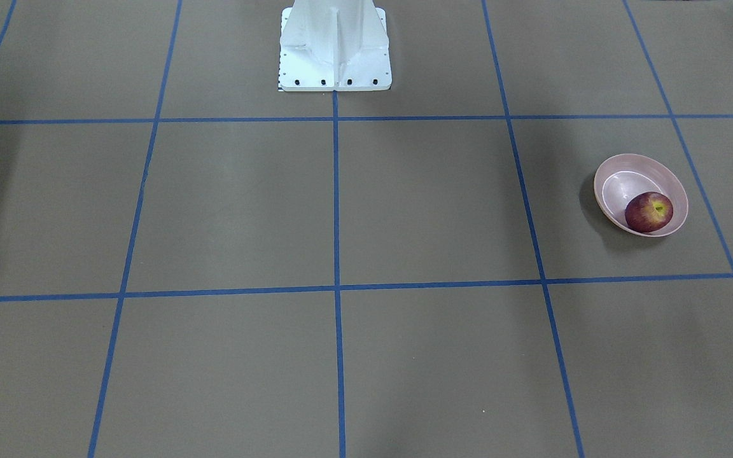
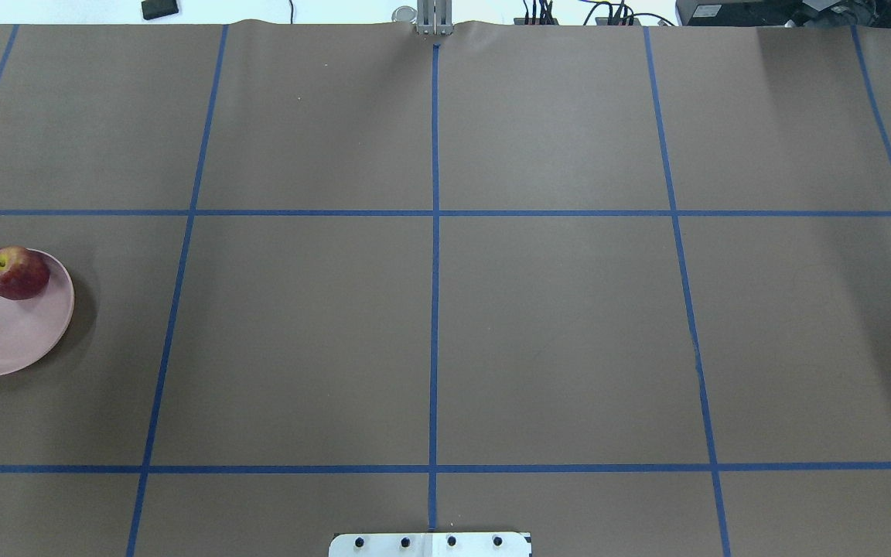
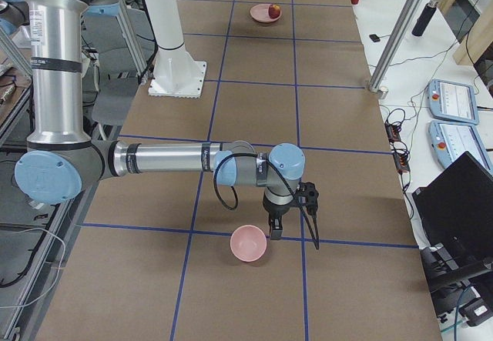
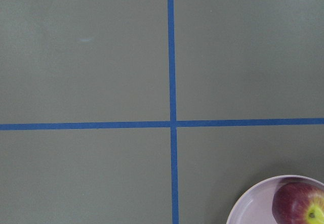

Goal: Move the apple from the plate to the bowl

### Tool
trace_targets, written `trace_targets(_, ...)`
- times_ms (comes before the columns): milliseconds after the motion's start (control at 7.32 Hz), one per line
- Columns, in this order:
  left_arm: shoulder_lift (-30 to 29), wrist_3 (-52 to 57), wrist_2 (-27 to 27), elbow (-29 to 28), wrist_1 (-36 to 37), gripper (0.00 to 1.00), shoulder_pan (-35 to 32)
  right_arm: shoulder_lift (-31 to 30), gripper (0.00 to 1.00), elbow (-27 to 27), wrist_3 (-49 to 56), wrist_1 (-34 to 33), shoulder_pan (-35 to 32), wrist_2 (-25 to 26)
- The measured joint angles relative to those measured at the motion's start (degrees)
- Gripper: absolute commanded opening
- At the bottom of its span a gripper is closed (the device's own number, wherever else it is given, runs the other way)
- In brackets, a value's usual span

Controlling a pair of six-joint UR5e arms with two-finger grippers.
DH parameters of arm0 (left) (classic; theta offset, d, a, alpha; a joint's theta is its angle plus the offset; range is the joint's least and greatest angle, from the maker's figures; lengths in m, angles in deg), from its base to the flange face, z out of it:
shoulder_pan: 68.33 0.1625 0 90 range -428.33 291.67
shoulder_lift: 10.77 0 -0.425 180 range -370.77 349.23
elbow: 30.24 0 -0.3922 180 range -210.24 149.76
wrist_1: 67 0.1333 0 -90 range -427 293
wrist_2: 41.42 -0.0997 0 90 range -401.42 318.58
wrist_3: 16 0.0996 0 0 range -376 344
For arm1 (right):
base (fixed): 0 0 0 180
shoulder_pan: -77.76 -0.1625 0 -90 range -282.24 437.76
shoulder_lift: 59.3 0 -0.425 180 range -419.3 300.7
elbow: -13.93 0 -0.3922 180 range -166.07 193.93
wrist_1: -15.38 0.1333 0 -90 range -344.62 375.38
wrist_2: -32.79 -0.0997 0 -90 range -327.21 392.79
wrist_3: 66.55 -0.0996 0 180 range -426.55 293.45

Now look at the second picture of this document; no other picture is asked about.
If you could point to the red apple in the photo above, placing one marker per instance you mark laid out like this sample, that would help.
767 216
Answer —
23 273

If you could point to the aluminium frame post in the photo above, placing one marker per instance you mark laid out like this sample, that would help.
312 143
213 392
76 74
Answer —
434 18

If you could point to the pink plate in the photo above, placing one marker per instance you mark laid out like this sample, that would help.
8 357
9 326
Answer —
29 329

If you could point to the small black box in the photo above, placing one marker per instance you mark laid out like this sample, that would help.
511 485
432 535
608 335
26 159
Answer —
156 9

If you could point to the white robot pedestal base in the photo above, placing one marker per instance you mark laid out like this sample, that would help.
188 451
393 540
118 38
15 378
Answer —
469 543

